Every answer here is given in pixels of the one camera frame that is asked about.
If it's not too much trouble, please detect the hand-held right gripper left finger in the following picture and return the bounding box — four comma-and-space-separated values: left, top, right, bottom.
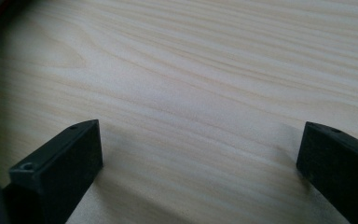
3, 119, 103, 224

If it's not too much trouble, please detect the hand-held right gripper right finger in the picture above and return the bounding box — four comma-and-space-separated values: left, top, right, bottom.
296, 120, 358, 224

